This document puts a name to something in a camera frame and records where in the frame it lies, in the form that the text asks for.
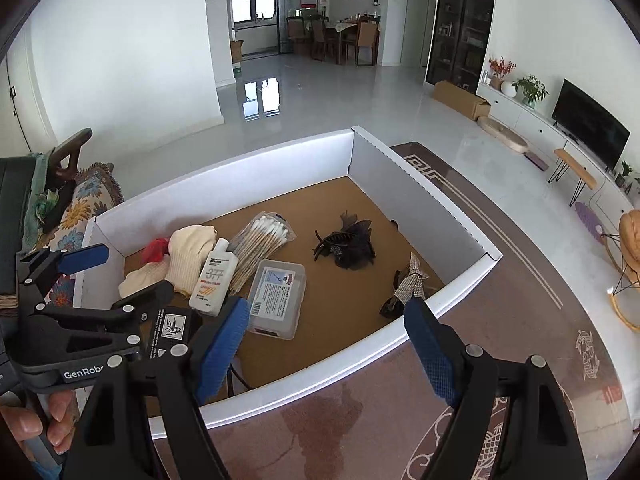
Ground white door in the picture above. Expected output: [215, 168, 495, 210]
[406, 0, 433, 68]

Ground dark glass display cabinet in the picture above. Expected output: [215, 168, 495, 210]
[425, 0, 498, 93]

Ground red flowers in vase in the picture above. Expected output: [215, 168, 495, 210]
[487, 56, 517, 91]

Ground brown dining chair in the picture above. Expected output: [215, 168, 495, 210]
[286, 16, 306, 53]
[310, 19, 328, 61]
[355, 21, 380, 67]

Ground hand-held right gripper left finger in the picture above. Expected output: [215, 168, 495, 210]
[60, 296, 251, 480]

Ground dark wooden armrest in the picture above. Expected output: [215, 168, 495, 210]
[47, 128, 93, 191]

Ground round purple mat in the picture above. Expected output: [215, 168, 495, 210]
[574, 201, 606, 243]

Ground white television cabinet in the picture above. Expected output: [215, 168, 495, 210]
[475, 82, 640, 226]

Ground wooden bench with hairpin legs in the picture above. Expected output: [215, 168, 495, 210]
[547, 148, 598, 206]

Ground black cardboard box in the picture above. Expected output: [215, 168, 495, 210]
[140, 305, 203, 361]

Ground white plastic bottle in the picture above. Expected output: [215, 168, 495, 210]
[189, 238, 238, 317]

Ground sliding glass door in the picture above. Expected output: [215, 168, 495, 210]
[230, 0, 328, 56]

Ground clear plastic box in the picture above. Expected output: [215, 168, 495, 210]
[246, 260, 307, 341]

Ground red pouch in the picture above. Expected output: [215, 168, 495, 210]
[140, 238, 171, 264]

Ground green potted plant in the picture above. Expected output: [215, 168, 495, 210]
[511, 75, 548, 108]

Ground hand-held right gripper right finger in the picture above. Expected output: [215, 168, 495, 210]
[402, 297, 588, 480]

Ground floral blanket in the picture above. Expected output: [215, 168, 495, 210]
[45, 162, 123, 306]

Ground green cloth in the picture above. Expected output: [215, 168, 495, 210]
[27, 152, 62, 226]

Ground large white cardboard box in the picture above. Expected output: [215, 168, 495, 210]
[72, 126, 503, 443]

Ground round beige pet bed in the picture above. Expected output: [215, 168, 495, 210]
[477, 116, 531, 155]

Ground black flat television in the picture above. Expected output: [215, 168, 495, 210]
[551, 79, 632, 171]

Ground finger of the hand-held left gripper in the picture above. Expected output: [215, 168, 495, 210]
[30, 280, 173, 342]
[17, 243, 111, 311]

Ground pack of cotton swabs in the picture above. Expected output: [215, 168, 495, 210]
[227, 211, 297, 293]

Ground black bow hair clip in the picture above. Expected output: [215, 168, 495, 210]
[314, 211, 377, 272]

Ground orange lounge chair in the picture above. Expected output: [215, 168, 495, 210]
[602, 210, 640, 333]

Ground person's left hand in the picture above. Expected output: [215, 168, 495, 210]
[0, 390, 77, 457]

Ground dining table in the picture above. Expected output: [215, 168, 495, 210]
[300, 19, 381, 65]

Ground brown cardboard box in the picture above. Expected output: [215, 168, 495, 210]
[432, 80, 492, 121]

